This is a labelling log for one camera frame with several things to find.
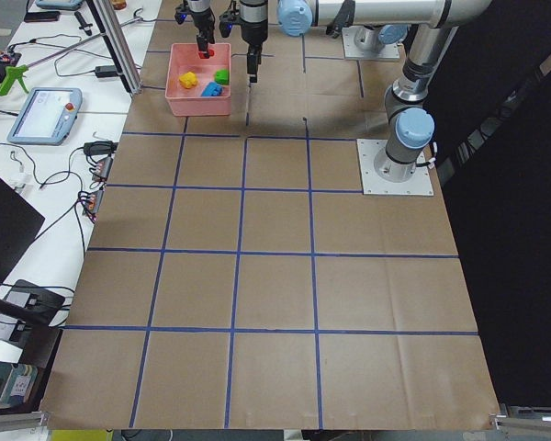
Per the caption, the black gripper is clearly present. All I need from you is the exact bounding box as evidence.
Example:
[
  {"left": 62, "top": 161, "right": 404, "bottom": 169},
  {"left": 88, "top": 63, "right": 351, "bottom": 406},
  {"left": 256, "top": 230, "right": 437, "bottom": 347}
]
[
  {"left": 174, "top": 0, "right": 215, "bottom": 56},
  {"left": 219, "top": 0, "right": 268, "bottom": 84}
]

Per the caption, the red toy block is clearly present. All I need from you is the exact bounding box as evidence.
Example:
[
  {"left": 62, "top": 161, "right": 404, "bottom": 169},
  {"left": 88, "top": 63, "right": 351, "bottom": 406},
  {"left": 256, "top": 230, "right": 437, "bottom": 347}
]
[{"left": 198, "top": 49, "right": 215, "bottom": 59}]

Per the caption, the green toy block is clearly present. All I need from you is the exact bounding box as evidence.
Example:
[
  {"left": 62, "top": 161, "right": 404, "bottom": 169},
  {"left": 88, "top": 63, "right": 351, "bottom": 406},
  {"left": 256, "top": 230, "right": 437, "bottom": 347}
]
[{"left": 214, "top": 69, "right": 230, "bottom": 85}]

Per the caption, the yellow toy block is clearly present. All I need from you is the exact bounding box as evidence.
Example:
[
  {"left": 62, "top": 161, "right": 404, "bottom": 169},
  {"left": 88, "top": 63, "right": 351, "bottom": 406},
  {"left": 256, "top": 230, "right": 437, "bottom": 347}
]
[{"left": 178, "top": 71, "right": 198, "bottom": 89}]

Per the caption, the blue toy block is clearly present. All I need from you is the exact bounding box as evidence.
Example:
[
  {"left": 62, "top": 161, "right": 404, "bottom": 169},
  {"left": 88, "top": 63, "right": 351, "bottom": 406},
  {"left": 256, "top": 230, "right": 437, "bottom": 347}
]
[{"left": 201, "top": 82, "right": 223, "bottom": 97}]

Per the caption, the pink plastic box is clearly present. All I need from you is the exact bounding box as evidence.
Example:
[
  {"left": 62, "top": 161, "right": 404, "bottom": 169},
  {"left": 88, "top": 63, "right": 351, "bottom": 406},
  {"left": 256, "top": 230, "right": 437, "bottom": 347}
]
[{"left": 164, "top": 43, "right": 231, "bottom": 117}]

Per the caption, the black power adapter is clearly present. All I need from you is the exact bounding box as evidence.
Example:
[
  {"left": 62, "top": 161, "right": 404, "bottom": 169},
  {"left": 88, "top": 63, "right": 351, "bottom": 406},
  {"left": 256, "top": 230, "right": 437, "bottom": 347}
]
[
  {"left": 83, "top": 141, "right": 118, "bottom": 156},
  {"left": 94, "top": 65, "right": 118, "bottom": 78}
]

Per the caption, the black clamp tool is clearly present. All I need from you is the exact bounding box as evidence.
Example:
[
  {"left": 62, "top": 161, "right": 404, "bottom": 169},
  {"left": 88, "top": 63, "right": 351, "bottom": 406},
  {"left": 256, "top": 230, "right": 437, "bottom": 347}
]
[{"left": 73, "top": 10, "right": 93, "bottom": 36}]

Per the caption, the upper usb hub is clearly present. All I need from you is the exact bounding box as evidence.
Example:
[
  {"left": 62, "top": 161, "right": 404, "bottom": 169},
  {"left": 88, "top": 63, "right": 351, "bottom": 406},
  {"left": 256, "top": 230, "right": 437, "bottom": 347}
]
[{"left": 90, "top": 156, "right": 113, "bottom": 182}]

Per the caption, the usb hub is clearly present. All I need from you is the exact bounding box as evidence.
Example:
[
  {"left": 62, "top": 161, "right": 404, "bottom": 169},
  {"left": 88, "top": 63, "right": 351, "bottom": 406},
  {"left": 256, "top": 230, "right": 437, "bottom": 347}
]
[
  {"left": 90, "top": 156, "right": 113, "bottom": 182},
  {"left": 79, "top": 188, "right": 104, "bottom": 217}
]

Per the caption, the black smartphone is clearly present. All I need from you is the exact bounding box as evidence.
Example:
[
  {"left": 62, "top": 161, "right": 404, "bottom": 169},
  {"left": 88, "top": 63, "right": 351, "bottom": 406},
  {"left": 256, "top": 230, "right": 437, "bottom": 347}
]
[{"left": 24, "top": 11, "right": 61, "bottom": 23}]

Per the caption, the teach pendant tablet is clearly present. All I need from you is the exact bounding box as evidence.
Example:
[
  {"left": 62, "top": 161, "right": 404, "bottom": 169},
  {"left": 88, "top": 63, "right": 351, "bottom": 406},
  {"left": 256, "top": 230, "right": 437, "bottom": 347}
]
[{"left": 7, "top": 87, "right": 83, "bottom": 145}]

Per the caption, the reacher grabber tool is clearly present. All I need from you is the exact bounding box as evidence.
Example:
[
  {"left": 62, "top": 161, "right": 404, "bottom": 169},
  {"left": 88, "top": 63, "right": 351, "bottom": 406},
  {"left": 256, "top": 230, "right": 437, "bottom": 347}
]
[{"left": 0, "top": 8, "right": 157, "bottom": 97}]

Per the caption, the lower usb hub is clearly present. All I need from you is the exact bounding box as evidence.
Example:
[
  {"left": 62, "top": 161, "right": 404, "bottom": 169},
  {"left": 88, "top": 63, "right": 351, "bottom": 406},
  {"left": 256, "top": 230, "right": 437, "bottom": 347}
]
[{"left": 79, "top": 188, "right": 104, "bottom": 217}]

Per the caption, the black monitor stand base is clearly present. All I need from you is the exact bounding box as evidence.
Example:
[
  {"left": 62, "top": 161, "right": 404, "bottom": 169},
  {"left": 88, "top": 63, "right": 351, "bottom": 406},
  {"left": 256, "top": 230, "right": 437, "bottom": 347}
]
[{"left": 0, "top": 279, "right": 65, "bottom": 325}]

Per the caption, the aluminium frame post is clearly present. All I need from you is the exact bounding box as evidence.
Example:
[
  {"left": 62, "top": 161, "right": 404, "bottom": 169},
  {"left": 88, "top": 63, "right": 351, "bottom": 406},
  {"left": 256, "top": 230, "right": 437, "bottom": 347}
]
[{"left": 86, "top": 0, "right": 141, "bottom": 96}]

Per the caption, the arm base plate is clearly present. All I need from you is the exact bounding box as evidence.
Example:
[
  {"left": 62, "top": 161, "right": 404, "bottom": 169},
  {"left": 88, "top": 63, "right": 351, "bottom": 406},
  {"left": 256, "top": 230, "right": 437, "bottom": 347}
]
[
  {"left": 343, "top": 25, "right": 406, "bottom": 62},
  {"left": 356, "top": 139, "right": 434, "bottom": 197}
]

